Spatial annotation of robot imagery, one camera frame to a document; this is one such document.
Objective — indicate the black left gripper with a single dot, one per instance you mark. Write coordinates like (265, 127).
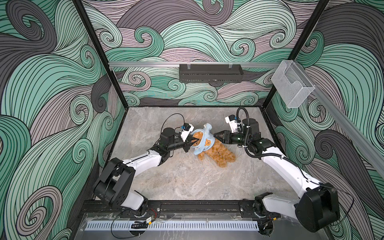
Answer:
(187, 144)

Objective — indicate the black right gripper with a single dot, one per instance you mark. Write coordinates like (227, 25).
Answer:
(227, 138)

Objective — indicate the brown teddy bear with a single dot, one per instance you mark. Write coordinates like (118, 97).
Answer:
(218, 153)

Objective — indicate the light blue bear hoodie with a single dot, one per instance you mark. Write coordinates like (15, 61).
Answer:
(206, 141)

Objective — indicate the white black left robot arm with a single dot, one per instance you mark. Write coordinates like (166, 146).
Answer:
(113, 186)

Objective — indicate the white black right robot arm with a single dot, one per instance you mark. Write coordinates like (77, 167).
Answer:
(317, 204)

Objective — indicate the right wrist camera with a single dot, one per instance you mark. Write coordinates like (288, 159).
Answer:
(233, 122)

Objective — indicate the black perforated wall tray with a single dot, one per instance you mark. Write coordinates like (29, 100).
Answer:
(210, 74)

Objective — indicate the clear plastic wall holder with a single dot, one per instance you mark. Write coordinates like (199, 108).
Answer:
(292, 83)

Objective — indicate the aluminium back wall rail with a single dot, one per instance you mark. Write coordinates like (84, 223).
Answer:
(152, 64)

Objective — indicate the aluminium wall rail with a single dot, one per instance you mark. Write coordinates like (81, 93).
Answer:
(328, 93)
(152, 64)

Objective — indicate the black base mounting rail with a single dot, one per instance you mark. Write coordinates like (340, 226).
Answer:
(167, 208)

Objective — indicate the white slotted cable duct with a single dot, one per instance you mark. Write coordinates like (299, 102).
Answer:
(175, 226)

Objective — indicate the aluminium right wall rail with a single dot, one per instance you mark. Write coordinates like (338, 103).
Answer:
(328, 93)

